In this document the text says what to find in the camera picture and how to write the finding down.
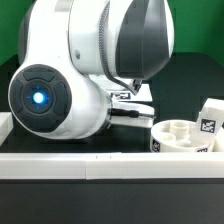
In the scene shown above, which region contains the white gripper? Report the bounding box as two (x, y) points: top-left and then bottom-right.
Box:
(110, 101), (155, 128)

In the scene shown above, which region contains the white round stool seat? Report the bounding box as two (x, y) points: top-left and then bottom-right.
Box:
(150, 120), (213, 153)

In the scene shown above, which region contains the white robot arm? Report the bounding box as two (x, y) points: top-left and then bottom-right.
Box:
(8, 0), (174, 139)

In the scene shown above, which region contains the white marker sheet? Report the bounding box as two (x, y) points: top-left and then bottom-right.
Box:
(110, 84), (153, 102)

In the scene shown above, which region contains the white right fence bar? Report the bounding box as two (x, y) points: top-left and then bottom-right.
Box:
(213, 128), (224, 152)

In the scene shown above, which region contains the white fence bar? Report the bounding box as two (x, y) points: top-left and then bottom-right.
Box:
(213, 128), (224, 152)
(0, 112), (13, 146)
(0, 152), (224, 180)

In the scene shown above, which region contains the white front fence bar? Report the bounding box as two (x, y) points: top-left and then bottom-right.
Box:
(0, 152), (224, 180)

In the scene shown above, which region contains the white left fence bar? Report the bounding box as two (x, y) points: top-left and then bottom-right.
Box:
(0, 112), (13, 146)

